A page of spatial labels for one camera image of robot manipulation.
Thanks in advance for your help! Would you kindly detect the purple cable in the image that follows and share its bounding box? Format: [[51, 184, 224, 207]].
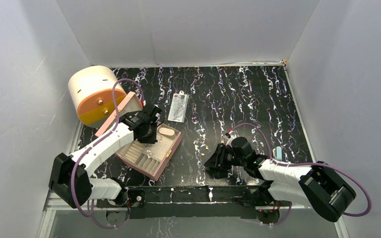
[[226, 123, 372, 226], [70, 78, 145, 229]]

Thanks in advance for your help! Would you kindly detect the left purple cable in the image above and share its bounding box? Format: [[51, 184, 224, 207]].
[[70, 78, 145, 229]]

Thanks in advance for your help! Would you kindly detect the small blue grey object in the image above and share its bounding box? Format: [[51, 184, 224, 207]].
[[272, 146, 283, 162]]

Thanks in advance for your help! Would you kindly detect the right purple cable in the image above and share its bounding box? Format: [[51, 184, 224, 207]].
[[226, 123, 372, 226]]

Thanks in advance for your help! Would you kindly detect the silver jewelry in box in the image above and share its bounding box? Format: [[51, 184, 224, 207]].
[[146, 150, 155, 158]]

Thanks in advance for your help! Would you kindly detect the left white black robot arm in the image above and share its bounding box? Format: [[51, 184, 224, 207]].
[[49, 104, 162, 216]]

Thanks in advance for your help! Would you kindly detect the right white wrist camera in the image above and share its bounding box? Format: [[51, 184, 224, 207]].
[[222, 129, 236, 146]]

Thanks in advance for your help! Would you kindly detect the pink open jewelry box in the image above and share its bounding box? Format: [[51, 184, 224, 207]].
[[95, 92, 182, 181]]

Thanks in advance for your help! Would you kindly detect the white orange cylindrical drawer box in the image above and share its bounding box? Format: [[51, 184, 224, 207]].
[[68, 65, 117, 128]]

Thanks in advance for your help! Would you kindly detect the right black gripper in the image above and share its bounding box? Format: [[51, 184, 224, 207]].
[[204, 143, 246, 171]]

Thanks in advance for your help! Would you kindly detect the clear packaged necklace card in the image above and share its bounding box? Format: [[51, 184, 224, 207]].
[[168, 91, 189, 123]]

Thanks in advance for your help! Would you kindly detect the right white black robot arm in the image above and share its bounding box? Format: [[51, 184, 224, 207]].
[[204, 137, 357, 222]]

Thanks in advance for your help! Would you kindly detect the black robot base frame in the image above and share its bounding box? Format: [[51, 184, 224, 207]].
[[97, 185, 290, 223]]

